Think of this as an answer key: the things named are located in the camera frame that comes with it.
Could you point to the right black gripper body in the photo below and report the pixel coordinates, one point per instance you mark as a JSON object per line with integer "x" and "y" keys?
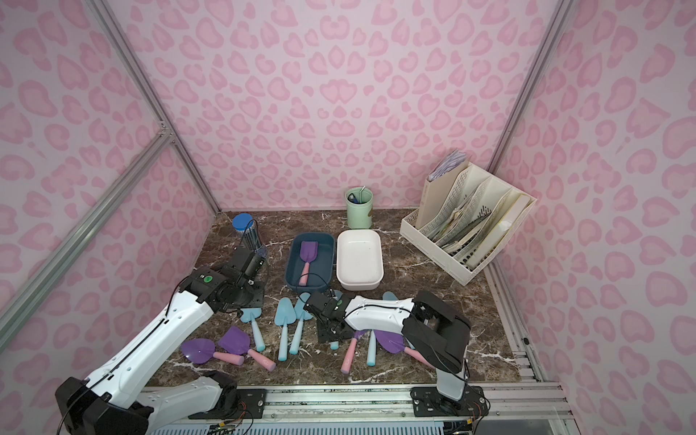
{"x": 316, "y": 307}

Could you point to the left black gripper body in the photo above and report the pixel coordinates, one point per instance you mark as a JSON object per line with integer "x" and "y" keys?
{"x": 252, "y": 256}

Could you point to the dark teal storage box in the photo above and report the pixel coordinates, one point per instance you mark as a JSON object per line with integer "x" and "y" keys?
{"x": 321, "y": 269}

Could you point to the white storage box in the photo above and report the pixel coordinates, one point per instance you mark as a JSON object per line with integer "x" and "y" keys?
{"x": 359, "y": 264}

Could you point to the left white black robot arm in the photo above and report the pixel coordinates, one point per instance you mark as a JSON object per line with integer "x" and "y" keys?
{"x": 85, "y": 404}

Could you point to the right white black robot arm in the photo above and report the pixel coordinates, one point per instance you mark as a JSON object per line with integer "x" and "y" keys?
{"x": 438, "y": 332}

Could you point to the square purple shovel far left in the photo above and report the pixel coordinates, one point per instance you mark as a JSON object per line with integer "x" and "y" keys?
{"x": 237, "y": 341}

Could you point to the blue shovel right angled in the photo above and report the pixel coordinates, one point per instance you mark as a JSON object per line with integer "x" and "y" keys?
{"x": 389, "y": 296}

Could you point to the blue shovel right vertical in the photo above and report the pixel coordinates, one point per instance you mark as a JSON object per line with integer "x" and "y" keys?
{"x": 372, "y": 347}

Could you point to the blue lid pen tube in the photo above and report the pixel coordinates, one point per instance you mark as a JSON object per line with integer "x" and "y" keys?
{"x": 250, "y": 238}

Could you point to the pointed purple shovel right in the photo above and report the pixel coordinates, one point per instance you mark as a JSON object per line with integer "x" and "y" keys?
{"x": 394, "y": 343}

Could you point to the green pen cup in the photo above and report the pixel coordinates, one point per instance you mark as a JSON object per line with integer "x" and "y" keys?
{"x": 359, "y": 207}

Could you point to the white file organizer rack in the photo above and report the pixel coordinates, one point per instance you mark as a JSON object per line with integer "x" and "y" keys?
{"x": 477, "y": 219}

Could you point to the round purple shovel pink handle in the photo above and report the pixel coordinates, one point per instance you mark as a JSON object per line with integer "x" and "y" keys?
{"x": 201, "y": 350}

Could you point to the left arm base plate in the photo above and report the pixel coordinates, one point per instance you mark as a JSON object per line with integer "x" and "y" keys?
{"x": 235, "y": 404}

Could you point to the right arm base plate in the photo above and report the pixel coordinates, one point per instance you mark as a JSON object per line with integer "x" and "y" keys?
{"x": 428, "y": 402}

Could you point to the aluminium frame rail front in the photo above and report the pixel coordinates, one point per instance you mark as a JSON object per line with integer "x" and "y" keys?
{"x": 525, "y": 401}

